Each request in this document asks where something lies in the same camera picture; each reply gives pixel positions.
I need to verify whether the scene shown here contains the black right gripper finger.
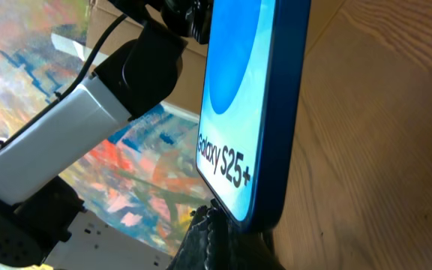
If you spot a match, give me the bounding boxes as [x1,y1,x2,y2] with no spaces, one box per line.
[167,199,284,270]

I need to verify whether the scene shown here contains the blue Samsung Galaxy smartphone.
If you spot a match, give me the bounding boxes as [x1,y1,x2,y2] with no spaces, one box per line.
[196,0,311,232]

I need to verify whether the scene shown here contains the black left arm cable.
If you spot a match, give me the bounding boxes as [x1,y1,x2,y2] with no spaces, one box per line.
[0,13,128,170]

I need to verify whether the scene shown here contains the brown cardboard box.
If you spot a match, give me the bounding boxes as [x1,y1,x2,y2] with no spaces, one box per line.
[88,0,213,118]

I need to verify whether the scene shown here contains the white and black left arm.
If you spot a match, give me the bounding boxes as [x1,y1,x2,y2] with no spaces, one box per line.
[0,0,213,269]

